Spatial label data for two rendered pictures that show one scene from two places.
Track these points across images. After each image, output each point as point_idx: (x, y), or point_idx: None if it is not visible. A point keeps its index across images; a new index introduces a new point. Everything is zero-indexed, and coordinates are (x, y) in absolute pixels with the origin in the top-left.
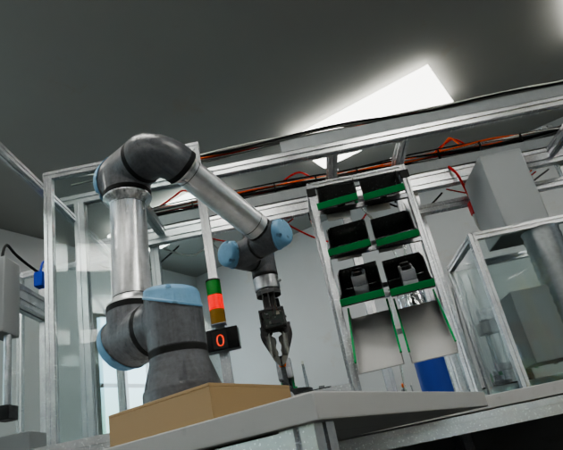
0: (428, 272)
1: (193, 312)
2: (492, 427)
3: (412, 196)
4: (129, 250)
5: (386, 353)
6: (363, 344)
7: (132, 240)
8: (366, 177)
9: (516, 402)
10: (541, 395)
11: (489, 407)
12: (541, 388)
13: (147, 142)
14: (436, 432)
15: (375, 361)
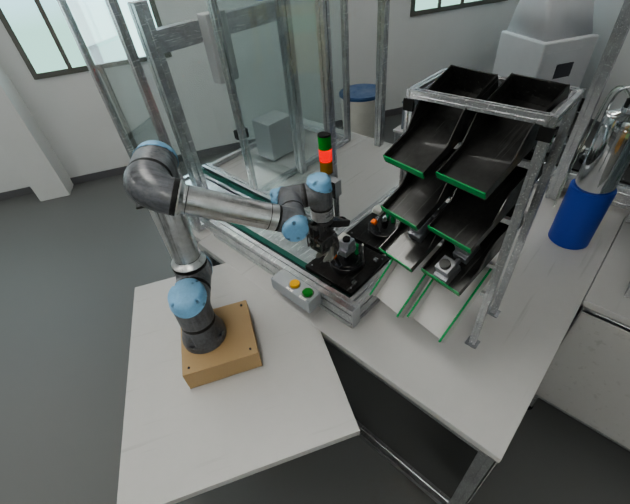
0: (479, 267)
1: (190, 320)
2: (410, 402)
3: (533, 173)
4: (168, 240)
5: (403, 295)
6: (400, 269)
7: (168, 235)
8: (487, 113)
9: (428, 412)
10: (446, 425)
11: (410, 399)
12: (449, 424)
13: (130, 194)
14: (377, 376)
15: (391, 295)
